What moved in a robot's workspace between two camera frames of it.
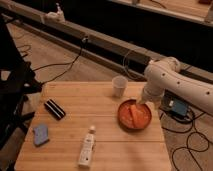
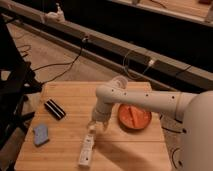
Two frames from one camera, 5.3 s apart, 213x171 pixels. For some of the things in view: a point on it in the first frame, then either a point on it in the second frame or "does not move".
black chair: [17, 81] does not move
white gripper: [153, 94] → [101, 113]
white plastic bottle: [84, 160] does not move
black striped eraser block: [54, 109] does not move
